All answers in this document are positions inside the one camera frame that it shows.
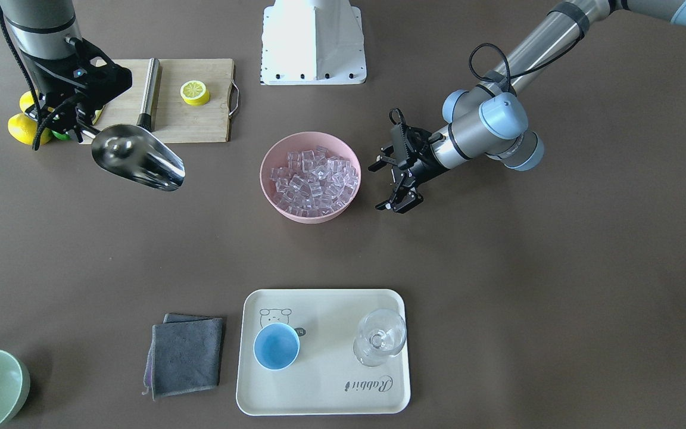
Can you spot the steel muddler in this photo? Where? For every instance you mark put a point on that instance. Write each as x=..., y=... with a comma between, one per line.
x=144, y=118

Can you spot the half lemon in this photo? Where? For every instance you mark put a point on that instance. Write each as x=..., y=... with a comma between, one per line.
x=194, y=92

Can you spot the bamboo cutting board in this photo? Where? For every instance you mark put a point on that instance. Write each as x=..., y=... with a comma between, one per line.
x=174, y=121

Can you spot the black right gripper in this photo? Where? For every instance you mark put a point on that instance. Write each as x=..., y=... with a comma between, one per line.
x=47, y=79

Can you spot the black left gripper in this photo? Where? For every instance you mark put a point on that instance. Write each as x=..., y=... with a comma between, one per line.
x=426, y=164

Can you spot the cream serving tray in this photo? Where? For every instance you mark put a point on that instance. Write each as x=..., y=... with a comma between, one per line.
x=326, y=378

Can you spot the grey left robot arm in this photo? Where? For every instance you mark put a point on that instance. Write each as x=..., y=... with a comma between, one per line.
x=489, y=119

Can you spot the steel ice scoop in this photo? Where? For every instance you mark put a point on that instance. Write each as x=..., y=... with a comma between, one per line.
x=133, y=153

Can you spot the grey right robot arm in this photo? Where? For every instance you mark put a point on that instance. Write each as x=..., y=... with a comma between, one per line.
x=39, y=28

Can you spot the yellow lemon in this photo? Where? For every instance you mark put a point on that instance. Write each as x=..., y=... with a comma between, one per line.
x=22, y=128
x=29, y=105

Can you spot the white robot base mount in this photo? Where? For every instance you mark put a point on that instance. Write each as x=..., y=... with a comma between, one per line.
x=312, y=43

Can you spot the clear ice cubes pile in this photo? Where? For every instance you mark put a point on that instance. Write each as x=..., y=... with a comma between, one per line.
x=313, y=183

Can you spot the pink bowl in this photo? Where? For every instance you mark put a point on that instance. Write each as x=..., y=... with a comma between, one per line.
x=304, y=141

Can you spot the clear wine glass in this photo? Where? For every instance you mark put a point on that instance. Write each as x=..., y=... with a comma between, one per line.
x=381, y=335

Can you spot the yellow lemon lower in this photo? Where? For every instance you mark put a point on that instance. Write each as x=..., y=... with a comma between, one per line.
x=22, y=128

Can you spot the yellow lemon upper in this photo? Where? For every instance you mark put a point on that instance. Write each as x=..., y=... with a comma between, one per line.
x=29, y=105

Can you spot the grey folded cloth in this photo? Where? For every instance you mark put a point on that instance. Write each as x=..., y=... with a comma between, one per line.
x=185, y=355

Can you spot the blue cup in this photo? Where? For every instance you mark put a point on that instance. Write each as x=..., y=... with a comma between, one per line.
x=276, y=346

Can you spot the green lime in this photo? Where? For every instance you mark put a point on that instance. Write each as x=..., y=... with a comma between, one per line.
x=62, y=136

